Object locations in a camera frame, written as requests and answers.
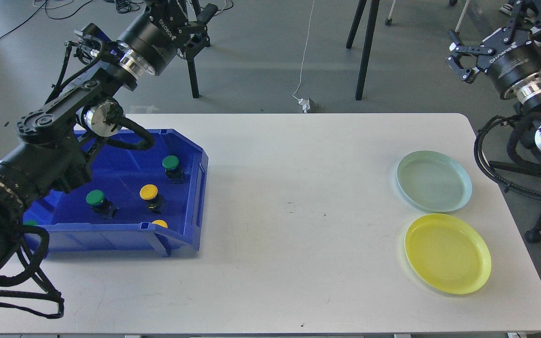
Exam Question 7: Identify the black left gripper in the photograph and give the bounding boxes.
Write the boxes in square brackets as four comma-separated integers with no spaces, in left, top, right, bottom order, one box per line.
[118,4,218,76]

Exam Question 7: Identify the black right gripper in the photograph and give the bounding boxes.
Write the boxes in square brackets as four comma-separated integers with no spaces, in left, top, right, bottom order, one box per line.
[446,0,541,100]

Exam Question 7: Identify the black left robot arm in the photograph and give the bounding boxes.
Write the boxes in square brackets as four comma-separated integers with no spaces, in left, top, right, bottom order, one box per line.
[0,0,219,319]

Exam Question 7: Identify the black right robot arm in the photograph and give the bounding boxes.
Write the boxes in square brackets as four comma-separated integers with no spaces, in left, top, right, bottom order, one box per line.
[446,0,541,200]

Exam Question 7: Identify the light green plate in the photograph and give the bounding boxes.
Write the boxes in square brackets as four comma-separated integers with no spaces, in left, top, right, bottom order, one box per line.
[395,150,473,213]

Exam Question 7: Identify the yellow plate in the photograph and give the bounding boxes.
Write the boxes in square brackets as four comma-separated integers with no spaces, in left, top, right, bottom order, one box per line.
[403,214,492,295]

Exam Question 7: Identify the black tripod stand left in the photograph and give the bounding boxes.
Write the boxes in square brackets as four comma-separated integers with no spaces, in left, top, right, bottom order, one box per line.
[177,0,202,99]

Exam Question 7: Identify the black tripod stand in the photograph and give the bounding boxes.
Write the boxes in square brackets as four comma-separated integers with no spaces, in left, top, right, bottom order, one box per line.
[177,0,202,99]
[346,0,380,101]

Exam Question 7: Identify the black tripod stand right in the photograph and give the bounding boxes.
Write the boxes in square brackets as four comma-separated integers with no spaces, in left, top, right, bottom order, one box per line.
[346,0,380,101]

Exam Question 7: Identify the black chair base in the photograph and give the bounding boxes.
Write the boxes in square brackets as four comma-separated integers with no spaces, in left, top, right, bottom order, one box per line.
[487,160,541,244]

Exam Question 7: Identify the blue plastic bin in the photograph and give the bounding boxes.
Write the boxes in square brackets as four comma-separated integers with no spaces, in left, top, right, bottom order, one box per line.
[23,129,208,256]

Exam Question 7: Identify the black floor cables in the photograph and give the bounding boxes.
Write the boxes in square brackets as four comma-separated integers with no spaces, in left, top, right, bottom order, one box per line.
[0,0,233,76]

